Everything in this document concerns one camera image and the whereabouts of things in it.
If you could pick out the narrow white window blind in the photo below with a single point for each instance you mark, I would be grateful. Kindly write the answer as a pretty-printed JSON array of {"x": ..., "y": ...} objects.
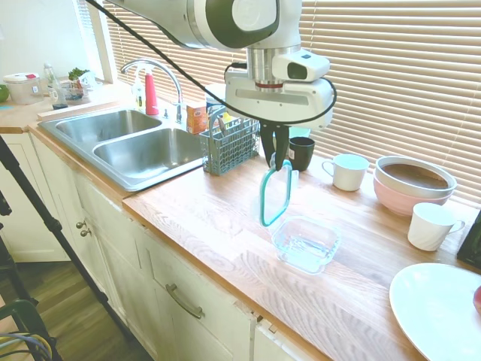
[{"x": 88, "y": 37}]

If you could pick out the teal-rimmed clear container lid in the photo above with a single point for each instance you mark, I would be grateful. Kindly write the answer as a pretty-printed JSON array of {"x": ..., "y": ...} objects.
[{"x": 276, "y": 195}]

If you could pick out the stainless steel double sink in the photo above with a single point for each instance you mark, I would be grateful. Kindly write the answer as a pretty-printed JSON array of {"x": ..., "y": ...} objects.
[{"x": 143, "y": 154}]

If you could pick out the dark green metal frame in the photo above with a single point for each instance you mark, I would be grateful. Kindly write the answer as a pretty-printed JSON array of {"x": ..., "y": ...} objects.
[{"x": 22, "y": 312}]

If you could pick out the metal fork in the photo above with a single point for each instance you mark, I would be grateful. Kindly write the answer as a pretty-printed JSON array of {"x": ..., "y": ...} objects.
[{"x": 244, "y": 124}]

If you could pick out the glass bowl with greens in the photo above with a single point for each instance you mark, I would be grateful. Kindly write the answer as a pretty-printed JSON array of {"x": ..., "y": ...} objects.
[{"x": 75, "y": 90}]

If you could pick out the light teal bowl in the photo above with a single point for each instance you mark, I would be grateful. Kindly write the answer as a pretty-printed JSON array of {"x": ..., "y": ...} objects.
[{"x": 300, "y": 132}]

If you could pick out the white lidded plastic container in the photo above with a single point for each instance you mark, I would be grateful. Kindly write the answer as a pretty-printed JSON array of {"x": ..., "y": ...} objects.
[{"x": 20, "y": 90}]

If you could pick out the clear bottle with dark liquid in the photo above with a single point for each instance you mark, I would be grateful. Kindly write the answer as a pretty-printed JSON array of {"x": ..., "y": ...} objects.
[{"x": 56, "y": 94}]

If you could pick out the plain white mug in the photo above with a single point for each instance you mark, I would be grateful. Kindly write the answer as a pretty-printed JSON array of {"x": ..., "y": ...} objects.
[{"x": 347, "y": 175}]

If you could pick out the medium beige window blind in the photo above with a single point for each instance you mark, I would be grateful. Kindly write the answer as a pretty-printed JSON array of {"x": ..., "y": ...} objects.
[{"x": 203, "y": 64}]

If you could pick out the red bottle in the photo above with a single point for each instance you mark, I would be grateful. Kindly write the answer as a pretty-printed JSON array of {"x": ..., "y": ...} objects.
[{"x": 151, "y": 96}]

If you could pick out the pink bowl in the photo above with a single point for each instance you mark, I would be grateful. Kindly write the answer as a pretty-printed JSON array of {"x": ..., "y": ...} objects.
[{"x": 398, "y": 203}]

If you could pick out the wide beige window blind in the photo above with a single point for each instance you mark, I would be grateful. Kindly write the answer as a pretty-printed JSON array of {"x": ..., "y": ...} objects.
[{"x": 394, "y": 75}]

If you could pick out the clear soap dispenser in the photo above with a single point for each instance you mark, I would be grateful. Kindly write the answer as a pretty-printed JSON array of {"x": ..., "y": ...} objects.
[{"x": 139, "y": 94}]

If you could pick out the round metal cake pan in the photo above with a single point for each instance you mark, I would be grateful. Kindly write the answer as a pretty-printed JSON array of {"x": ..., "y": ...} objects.
[{"x": 391, "y": 183}]

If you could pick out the white wipes canister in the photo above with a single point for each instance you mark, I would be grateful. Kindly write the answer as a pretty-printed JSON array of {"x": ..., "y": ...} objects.
[{"x": 214, "y": 105}]

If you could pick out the white kitchen cabinet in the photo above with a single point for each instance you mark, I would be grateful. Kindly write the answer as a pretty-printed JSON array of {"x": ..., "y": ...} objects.
[{"x": 124, "y": 255}]

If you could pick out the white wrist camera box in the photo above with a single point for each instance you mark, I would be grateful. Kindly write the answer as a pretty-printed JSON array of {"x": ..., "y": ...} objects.
[{"x": 300, "y": 67}]

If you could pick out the orange baking soda box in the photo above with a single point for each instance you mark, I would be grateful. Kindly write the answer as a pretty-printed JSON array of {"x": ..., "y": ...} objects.
[{"x": 196, "y": 119}]

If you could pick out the round metal cabinet knob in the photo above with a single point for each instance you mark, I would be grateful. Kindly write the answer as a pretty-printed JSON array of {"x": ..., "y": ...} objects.
[
  {"x": 80, "y": 225},
  {"x": 85, "y": 232}
]

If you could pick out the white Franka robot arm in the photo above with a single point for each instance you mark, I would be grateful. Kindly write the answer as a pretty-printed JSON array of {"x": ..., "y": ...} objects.
[{"x": 210, "y": 22}]

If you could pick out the red apple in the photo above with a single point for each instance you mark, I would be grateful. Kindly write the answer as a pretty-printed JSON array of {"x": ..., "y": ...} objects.
[{"x": 477, "y": 299}]

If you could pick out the metal spoon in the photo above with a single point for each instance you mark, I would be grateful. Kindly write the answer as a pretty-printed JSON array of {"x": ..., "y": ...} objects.
[{"x": 222, "y": 126}]

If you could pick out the chrome faucet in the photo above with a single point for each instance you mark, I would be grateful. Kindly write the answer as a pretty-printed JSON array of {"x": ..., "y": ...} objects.
[{"x": 171, "y": 77}]

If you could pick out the large white plate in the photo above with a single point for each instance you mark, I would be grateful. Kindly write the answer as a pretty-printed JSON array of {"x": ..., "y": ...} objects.
[{"x": 432, "y": 308}]

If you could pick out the clear glass food container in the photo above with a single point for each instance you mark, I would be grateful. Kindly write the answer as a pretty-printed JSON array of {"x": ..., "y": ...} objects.
[{"x": 308, "y": 246}]

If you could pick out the black appliance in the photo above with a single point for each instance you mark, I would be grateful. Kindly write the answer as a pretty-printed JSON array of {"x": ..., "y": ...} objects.
[{"x": 471, "y": 244}]

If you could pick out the wooden strip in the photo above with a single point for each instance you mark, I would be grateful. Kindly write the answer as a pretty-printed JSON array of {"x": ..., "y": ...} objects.
[{"x": 67, "y": 111}]

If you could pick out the black tripod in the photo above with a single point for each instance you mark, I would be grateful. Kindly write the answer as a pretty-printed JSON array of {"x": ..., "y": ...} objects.
[{"x": 52, "y": 225}]

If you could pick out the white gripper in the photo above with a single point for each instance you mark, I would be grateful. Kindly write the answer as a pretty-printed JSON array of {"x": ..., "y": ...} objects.
[{"x": 263, "y": 101}]

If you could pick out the green apple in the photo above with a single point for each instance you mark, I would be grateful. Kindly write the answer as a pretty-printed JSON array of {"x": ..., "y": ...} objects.
[{"x": 3, "y": 93}]

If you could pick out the swirl-textured white mug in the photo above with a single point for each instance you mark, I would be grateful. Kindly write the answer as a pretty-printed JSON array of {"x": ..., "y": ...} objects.
[{"x": 426, "y": 229}]

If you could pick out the black cup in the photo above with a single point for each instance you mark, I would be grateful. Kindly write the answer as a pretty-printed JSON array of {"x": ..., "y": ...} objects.
[{"x": 302, "y": 154}]

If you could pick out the grey plastic cutlery basket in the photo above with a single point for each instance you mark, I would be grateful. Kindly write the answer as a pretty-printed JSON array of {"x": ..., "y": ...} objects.
[{"x": 229, "y": 154}]

